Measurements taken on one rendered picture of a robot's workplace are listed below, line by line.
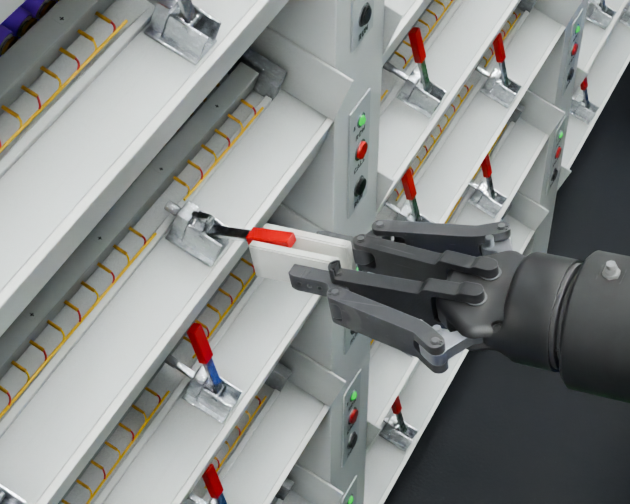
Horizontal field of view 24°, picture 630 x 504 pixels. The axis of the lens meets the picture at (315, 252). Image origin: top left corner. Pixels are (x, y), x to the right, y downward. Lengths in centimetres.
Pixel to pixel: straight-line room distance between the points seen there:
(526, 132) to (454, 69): 51
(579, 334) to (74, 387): 34
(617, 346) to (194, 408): 43
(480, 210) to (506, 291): 96
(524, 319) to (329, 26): 32
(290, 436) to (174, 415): 25
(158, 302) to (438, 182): 69
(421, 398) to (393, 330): 99
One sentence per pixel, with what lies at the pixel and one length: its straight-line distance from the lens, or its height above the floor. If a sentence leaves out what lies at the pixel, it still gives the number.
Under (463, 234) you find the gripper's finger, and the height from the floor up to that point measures 95.
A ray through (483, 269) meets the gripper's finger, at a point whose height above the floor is 96.
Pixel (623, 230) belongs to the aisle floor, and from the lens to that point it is 241.
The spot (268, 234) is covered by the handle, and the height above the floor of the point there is 93.
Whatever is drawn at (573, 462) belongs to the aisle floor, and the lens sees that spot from 209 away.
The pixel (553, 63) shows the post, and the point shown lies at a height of 45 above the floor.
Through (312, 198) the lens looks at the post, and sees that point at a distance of 127.
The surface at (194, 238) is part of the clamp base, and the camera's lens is 107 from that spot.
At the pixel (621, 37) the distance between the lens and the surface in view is 256.
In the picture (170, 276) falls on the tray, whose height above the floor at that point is 89.
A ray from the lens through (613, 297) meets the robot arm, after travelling 91.
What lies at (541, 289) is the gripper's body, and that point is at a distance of 93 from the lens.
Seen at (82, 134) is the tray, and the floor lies 108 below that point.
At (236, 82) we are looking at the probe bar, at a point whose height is 93.
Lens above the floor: 166
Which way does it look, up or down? 46 degrees down
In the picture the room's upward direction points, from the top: straight up
